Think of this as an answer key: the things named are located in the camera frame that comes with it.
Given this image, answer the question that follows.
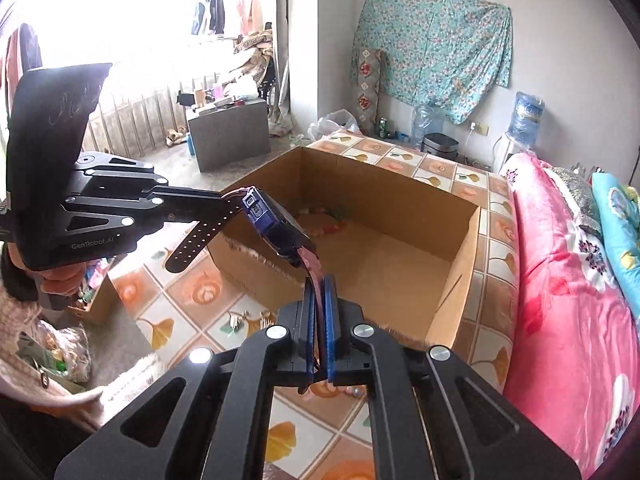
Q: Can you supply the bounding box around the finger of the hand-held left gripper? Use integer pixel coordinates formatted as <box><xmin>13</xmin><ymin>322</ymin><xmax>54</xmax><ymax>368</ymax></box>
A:
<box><xmin>75</xmin><ymin>152</ymin><xmax>243</xmax><ymax>207</ymax></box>
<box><xmin>65</xmin><ymin>199</ymin><xmax>242</xmax><ymax>235</ymax></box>

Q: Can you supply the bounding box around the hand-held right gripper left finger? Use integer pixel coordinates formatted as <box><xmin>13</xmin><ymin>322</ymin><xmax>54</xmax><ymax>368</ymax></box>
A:
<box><xmin>54</xmin><ymin>280</ymin><xmax>326</xmax><ymax>480</ymax></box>

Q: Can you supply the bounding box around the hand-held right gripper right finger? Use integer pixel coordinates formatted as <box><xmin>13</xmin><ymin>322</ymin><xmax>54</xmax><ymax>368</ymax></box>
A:
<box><xmin>322</xmin><ymin>274</ymin><xmax>583</xmax><ymax>480</ymax></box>

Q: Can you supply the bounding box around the blue wristwatch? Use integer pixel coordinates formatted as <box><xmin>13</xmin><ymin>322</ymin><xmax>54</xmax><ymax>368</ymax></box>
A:
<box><xmin>165</xmin><ymin>186</ymin><xmax>326</xmax><ymax>292</ymax></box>

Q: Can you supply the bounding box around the brown cardboard box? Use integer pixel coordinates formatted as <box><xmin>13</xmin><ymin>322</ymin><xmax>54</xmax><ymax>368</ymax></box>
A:
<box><xmin>207</xmin><ymin>146</ymin><xmax>482</xmax><ymax>361</ymax></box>

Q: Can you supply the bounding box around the person's left forearm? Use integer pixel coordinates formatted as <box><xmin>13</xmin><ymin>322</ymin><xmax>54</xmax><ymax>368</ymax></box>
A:
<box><xmin>0</xmin><ymin>280</ymin><xmax>166</xmax><ymax>433</ymax></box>

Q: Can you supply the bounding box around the person's left hand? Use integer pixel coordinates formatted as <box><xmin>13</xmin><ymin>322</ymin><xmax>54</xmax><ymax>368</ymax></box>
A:
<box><xmin>40</xmin><ymin>265</ymin><xmax>86</xmax><ymax>298</ymax></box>

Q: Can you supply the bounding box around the grey cabinet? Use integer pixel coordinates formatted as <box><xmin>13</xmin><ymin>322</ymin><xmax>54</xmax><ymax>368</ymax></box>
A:
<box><xmin>186</xmin><ymin>97</ymin><xmax>272</xmax><ymax>172</ymax></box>

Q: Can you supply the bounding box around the patterned tablecloth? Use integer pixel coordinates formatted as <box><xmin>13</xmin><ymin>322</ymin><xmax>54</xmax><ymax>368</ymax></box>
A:
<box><xmin>107</xmin><ymin>130</ymin><xmax>521</xmax><ymax>480</ymax></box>

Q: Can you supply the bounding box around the balcony railing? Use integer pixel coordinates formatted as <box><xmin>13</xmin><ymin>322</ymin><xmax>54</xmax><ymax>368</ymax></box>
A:
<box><xmin>82</xmin><ymin>75</ymin><xmax>221</xmax><ymax>158</ymax></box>

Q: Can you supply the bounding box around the small open cardboard box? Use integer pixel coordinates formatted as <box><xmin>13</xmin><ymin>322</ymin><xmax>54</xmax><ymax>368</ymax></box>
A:
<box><xmin>67</xmin><ymin>257</ymin><xmax>118</xmax><ymax>326</ymax></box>

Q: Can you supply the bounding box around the pile of blankets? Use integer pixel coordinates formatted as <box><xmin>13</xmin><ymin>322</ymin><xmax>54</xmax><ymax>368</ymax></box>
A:
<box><xmin>220</xmin><ymin>30</ymin><xmax>276</xmax><ymax>101</ymax></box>

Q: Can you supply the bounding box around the white plastic bag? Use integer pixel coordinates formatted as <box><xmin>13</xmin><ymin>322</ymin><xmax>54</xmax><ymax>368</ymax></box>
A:
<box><xmin>307</xmin><ymin>109</ymin><xmax>361</xmax><ymax>142</ymax></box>

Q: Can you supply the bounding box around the grey curtain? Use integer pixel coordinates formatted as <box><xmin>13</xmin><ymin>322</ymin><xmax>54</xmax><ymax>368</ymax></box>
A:
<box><xmin>272</xmin><ymin>0</ymin><xmax>301</xmax><ymax>136</ymax></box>

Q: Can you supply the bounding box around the dark hanging jacket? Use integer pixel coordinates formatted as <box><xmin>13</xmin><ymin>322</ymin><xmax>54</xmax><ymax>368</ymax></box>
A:
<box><xmin>192</xmin><ymin>0</ymin><xmax>226</xmax><ymax>36</ymax></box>

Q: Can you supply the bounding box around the clear bag of trinkets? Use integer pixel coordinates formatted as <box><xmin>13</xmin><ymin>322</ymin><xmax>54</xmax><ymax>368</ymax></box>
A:
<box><xmin>17</xmin><ymin>320</ymin><xmax>93</xmax><ymax>386</ymax></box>

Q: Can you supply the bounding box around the pink hanging garment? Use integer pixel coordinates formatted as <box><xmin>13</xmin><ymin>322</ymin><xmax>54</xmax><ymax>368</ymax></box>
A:
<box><xmin>235</xmin><ymin>0</ymin><xmax>263</xmax><ymax>36</ymax></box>

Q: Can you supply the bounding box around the dark trash bin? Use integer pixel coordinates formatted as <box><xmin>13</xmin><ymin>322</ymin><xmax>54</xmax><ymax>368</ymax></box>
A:
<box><xmin>421</xmin><ymin>133</ymin><xmax>460</xmax><ymax>163</ymax></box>

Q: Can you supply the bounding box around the rolled patterned mat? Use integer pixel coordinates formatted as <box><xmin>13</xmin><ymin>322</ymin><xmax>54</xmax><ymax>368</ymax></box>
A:
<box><xmin>352</xmin><ymin>47</ymin><xmax>388</xmax><ymax>136</ymax></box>

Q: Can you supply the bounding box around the clear empty water jug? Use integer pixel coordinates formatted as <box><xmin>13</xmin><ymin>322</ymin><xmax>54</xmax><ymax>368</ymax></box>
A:
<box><xmin>411</xmin><ymin>102</ymin><xmax>446</xmax><ymax>148</ymax></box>

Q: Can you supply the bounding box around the pink floral blanket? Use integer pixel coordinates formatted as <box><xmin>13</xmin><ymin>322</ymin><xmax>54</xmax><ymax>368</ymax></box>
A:
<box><xmin>502</xmin><ymin>152</ymin><xmax>640</xmax><ymax>480</ymax></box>

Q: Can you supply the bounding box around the white water dispenser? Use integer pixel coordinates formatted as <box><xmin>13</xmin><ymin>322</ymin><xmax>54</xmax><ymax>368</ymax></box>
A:
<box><xmin>492</xmin><ymin>132</ymin><xmax>531</xmax><ymax>176</ymax></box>

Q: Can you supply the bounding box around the silver sequin cushion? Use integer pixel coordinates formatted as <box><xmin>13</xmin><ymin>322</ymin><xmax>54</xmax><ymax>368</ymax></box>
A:
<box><xmin>545</xmin><ymin>165</ymin><xmax>601</xmax><ymax>231</ymax></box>

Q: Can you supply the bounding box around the blue-label water jug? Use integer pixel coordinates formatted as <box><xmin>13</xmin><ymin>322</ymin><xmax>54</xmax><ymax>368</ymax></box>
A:
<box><xmin>510</xmin><ymin>91</ymin><xmax>546</xmax><ymax>148</ymax></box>

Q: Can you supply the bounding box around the blue floral quilt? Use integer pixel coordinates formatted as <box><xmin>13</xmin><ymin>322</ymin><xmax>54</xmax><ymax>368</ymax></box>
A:
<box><xmin>590</xmin><ymin>171</ymin><xmax>640</xmax><ymax>321</ymax></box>

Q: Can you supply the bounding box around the teal floral wall cloth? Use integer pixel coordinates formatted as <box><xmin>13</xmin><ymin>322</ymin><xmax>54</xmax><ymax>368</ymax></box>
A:
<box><xmin>350</xmin><ymin>0</ymin><xmax>514</xmax><ymax>125</ymax></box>

